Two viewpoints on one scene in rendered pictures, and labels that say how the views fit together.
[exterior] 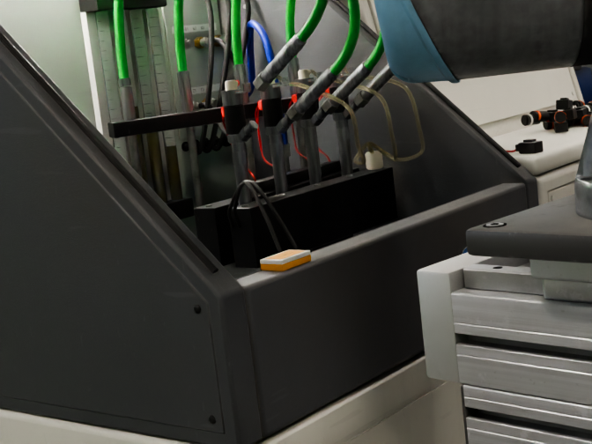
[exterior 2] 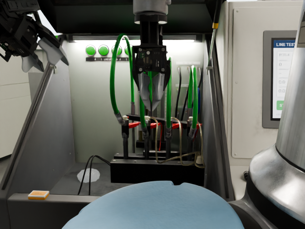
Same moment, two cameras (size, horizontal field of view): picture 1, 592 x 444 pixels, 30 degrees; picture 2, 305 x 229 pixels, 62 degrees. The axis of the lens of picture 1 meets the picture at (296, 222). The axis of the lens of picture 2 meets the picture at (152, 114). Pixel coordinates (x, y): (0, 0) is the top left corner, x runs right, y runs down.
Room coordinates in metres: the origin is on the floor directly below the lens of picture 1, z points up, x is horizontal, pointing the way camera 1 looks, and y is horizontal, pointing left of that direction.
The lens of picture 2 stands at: (1.04, -0.74, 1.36)
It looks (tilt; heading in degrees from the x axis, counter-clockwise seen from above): 13 degrees down; 55
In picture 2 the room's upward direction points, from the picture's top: straight up
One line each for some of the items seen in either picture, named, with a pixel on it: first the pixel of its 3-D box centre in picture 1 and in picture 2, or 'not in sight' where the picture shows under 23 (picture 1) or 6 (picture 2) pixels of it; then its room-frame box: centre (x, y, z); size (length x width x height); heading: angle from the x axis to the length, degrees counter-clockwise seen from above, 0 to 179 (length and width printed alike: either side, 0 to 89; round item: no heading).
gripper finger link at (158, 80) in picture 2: not in sight; (157, 92); (1.38, -0.27, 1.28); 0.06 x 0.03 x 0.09; 51
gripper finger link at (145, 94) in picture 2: not in sight; (144, 92); (1.36, -0.25, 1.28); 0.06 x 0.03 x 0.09; 51
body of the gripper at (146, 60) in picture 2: not in sight; (150, 45); (1.37, -0.26, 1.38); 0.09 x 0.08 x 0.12; 51
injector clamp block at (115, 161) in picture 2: (305, 236); (157, 176); (1.57, -0.01, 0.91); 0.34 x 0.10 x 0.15; 141
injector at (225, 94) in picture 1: (247, 167); (125, 147); (1.47, 0.06, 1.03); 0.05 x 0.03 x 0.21; 51
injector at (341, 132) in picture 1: (350, 143); (190, 149); (1.65, -0.09, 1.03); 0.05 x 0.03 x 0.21; 51
